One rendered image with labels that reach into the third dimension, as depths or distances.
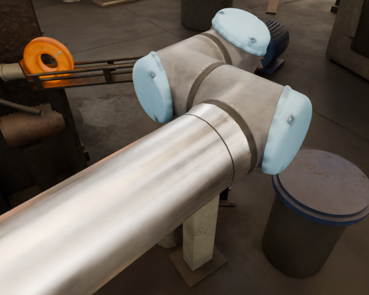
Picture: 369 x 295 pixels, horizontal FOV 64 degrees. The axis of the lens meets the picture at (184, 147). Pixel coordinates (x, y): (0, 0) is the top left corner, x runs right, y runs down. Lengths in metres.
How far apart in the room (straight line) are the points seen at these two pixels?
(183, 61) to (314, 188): 0.75
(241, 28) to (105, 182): 0.31
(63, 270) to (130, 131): 1.71
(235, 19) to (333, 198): 0.71
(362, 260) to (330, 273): 0.16
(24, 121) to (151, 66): 0.89
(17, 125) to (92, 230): 1.02
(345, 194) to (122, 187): 0.91
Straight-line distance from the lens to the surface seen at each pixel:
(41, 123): 1.22
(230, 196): 1.50
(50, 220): 0.22
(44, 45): 1.12
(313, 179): 1.07
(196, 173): 0.25
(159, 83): 0.37
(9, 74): 1.21
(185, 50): 0.41
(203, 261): 1.27
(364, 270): 1.47
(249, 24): 0.48
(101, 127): 1.99
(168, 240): 1.28
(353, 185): 1.10
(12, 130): 1.22
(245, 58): 0.46
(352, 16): 2.81
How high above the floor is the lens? 1.14
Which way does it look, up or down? 41 degrees down
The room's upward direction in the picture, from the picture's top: straight up
